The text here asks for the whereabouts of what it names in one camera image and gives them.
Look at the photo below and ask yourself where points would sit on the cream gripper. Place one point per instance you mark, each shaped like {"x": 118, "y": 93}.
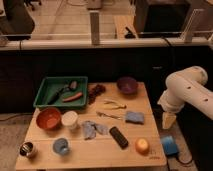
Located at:
{"x": 168, "y": 119}

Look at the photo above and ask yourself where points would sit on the black remote control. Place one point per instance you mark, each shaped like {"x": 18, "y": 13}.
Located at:
{"x": 119, "y": 137}

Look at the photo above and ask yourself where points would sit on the metal fork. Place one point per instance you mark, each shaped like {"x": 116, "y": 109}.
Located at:
{"x": 107, "y": 115}

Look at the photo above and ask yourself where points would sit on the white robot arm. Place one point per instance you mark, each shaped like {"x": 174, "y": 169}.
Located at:
{"x": 185, "y": 86}

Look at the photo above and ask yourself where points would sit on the white paper cup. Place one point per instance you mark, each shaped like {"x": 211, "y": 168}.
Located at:
{"x": 70, "y": 119}

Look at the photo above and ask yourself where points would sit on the blue sponge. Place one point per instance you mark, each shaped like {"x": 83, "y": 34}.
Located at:
{"x": 134, "y": 117}

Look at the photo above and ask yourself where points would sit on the orange fruit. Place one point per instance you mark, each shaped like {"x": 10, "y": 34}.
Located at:
{"x": 142, "y": 146}

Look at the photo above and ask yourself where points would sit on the wooden table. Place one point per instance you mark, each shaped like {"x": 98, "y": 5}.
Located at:
{"x": 102, "y": 151}

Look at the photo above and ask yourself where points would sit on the purple bowl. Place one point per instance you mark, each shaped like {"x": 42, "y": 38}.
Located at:
{"x": 127, "y": 85}

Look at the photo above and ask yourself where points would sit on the dark red grapes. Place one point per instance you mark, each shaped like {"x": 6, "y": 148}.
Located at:
{"x": 94, "y": 92}

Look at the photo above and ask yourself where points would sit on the crumpled blue cloth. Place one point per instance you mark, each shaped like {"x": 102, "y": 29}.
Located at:
{"x": 90, "y": 129}

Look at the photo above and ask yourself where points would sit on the red chili pepper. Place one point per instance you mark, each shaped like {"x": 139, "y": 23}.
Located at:
{"x": 74, "y": 97}

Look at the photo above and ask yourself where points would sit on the green plastic tray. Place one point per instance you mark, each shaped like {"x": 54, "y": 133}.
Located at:
{"x": 67, "y": 92}

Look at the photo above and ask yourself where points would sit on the blue mug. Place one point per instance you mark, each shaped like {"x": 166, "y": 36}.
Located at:
{"x": 61, "y": 146}

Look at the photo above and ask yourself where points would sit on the orange bowl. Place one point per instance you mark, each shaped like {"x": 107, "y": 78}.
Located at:
{"x": 49, "y": 118}

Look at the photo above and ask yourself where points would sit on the black office chair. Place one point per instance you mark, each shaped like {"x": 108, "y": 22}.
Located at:
{"x": 16, "y": 24}

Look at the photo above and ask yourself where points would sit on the black handled brush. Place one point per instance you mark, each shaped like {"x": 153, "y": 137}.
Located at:
{"x": 70, "y": 87}

